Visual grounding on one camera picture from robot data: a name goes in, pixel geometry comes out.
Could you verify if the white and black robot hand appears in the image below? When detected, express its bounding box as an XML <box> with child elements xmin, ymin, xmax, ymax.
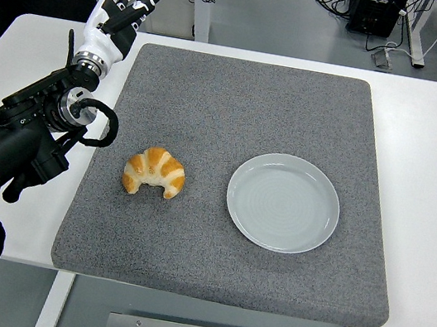
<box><xmin>73</xmin><ymin>0</ymin><xmax>166</xmax><ymax>78</ymax></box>

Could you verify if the golden croissant bread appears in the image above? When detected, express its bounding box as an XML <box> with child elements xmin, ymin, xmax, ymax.
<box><xmin>120</xmin><ymin>142</ymin><xmax>191</xmax><ymax>204</ymax></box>

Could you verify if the light grey round plate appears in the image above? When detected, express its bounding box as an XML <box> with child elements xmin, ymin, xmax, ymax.
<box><xmin>218</xmin><ymin>144</ymin><xmax>349</xmax><ymax>262</ymax></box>

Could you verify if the grey felt mat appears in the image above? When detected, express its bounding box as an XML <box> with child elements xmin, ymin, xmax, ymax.
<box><xmin>45</xmin><ymin>31</ymin><xmax>428</xmax><ymax>327</ymax></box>

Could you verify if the black computer case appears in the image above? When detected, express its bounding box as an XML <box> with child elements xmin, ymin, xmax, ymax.
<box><xmin>343</xmin><ymin>0</ymin><xmax>411</xmax><ymax>41</ymax></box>

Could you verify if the small clear plastic holder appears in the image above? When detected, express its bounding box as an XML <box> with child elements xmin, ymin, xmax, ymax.
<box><xmin>369</xmin><ymin>46</ymin><xmax>396</xmax><ymax>72</ymax></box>

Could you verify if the white desk leg with foot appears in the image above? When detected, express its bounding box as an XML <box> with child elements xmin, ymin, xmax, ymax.
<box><xmin>398</xmin><ymin>0</ymin><xmax>436</xmax><ymax>71</ymax></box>

